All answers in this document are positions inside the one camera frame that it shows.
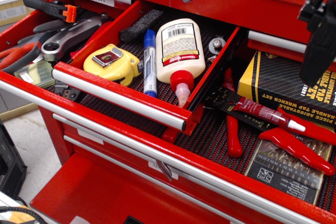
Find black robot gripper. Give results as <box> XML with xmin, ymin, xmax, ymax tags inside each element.
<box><xmin>298</xmin><ymin>0</ymin><xmax>335</xmax><ymax>87</ymax></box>

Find large red open drawer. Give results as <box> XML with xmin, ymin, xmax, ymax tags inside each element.
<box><xmin>1</xmin><ymin>0</ymin><xmax>335</xmax><ymax>223</ymax></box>

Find white wood glue bottle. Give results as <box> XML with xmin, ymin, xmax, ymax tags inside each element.
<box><xmin>156</xmin><ymin>18</ymin><xmax>206</xmax><ymax>107</ymax></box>

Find small red open drawer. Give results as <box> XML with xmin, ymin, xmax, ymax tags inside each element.
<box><xmin>52</xmin><ymin>0</ymin><xmax>240</xmax><ymax>135</ymax></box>

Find black yellow tap wrench box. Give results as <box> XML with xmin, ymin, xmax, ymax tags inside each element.
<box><xmin>237</xmin><ymin>51</ymin><xmax>335</xmax><ymax>127</ymax></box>

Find red threadlocker tube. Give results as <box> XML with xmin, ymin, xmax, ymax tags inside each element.
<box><xmin>233</xmin><ymin>97</ymin><xmax>306</xmax><ymax>132</ymax></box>

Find drill bit set case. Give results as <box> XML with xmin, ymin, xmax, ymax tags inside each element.
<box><xmin>245</xmin><ymin>140</ymin><xmax>324</xmax><ymax>205</ymax></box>

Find red tool chest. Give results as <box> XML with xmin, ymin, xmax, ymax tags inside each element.
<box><xmin>0</xmin><ymin>0</ymin><xmax>336</xmax><ymax>224</ymax></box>

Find blue white marker pen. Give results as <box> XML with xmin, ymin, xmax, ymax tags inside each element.
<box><xmin>143</xmin><ymin>29</ymin><xmax>157</xmax><ymax>98</ymax></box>

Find black foam block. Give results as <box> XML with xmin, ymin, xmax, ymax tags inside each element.
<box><xmin>119</xmin><ymin>9</ymin><xmax>164</xmax><ymax>42</ymax></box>

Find yellow tape measure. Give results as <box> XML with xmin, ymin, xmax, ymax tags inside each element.
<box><xmin>83</xmin><ymin>44</ymin><xmax>144</xmax><ymax>87</ymax></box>

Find clear drill bit case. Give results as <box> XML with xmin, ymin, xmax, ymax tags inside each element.
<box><xmin>14</xmin><ymin>60</ymin><xmax>55</xmax><ymax>88</ymax></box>

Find black box on floor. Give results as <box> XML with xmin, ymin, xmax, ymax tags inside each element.
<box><xmin>1</xmin><ymin>122</ymin><xmax>27</xmax><ymax>197</ymax></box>

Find red handled wire stripper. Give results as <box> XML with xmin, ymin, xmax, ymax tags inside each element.
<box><xmin>205</xmin><ymin>68</ymin><xmax>335</xmax><ymax>176</ymax></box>

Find black orange handled tool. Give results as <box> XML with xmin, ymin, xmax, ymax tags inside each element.
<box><xmin>23</xmin><ymin>0</ymin><xmax>77</xmax><ymax>23</ymax></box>

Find red handled pliers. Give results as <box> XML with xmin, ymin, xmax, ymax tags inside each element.
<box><xmin>1</xmin><ymin>31</ymin><xmax>55</xmax><ymax>74</ymax></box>

